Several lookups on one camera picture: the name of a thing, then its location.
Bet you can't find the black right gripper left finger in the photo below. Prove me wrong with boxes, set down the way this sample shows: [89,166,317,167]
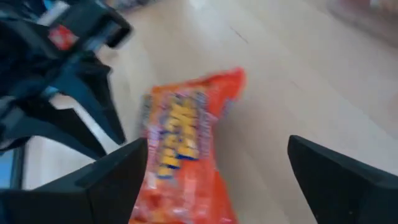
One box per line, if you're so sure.
[0,137,149,224]

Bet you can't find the black aluminium table frame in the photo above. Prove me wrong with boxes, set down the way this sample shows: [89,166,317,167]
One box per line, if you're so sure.
[11,144,27,190]

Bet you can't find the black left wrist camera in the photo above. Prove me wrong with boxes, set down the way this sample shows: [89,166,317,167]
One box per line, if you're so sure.
[37,0,134,50]

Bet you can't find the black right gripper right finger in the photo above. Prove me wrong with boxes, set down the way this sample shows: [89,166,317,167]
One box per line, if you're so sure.
[287,134,398,224]

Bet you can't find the orange Maruchan saucy noodles packet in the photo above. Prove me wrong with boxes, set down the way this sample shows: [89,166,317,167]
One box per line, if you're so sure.
[129,67,248,224]

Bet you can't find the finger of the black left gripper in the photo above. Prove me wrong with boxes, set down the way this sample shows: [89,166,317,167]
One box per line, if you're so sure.
[50,61,127,146]
[0,101,108,159]

